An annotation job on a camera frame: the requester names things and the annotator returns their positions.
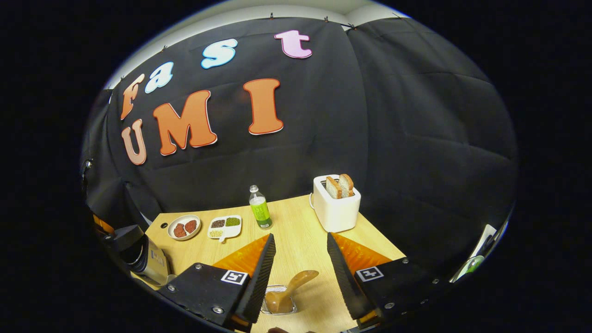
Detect metal wire chopstick holder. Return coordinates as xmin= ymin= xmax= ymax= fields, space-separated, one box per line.
xmin=260 ymin=284 xmax=297 ymax=316

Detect wooden spoon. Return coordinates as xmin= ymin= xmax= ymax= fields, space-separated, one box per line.
xmin=265 ymin=270 xmax=320 ymax=314

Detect green round object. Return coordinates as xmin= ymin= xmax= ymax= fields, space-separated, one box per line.
xmin=456 ymin=255 xmax=485 ymax=280

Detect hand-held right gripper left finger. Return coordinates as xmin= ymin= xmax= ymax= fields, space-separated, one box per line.
xmin=157 ymin=233 xmax=277 ymax=331

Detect round white plate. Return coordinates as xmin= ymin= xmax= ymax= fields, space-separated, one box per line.
xmin=167 ymin=214 xmax=202 ymax=241

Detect black backdrop cloth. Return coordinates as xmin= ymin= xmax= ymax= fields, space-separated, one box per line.
xmin=81 ymin=16 xmax=518 ymax=278

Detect white toaster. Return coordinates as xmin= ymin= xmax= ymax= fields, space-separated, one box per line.
xmin=309 ymin=174 xmax=362 ymax=233

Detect white divided dish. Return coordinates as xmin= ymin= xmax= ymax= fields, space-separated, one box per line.
xmin=207 ymin=215 xmax=242 ymax=243

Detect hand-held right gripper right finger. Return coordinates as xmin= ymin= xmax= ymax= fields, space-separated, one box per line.
xmin=327 ymin=232 xmax=451 ymax=330

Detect black and silver rice cooker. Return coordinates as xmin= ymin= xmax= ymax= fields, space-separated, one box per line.
xmin=103 ymin=224 xmax=173 ymax=287

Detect green label drink bottle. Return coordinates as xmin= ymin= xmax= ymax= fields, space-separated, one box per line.
xmin=249 ymin=185 xmax=273 ymax=229

